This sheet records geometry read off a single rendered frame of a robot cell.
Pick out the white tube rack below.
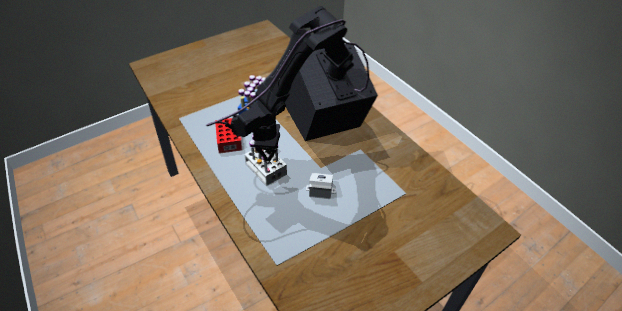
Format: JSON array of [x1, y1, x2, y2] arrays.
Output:
[[245, 151, 287, 186]]

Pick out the light grey bench mat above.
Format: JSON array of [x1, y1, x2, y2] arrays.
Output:
[[179, 96, 406, 266]]

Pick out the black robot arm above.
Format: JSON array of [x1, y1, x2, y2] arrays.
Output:
[[230, 6, 356, 141]]

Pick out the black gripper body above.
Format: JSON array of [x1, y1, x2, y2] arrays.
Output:
[[254, 122, 280, 149]]

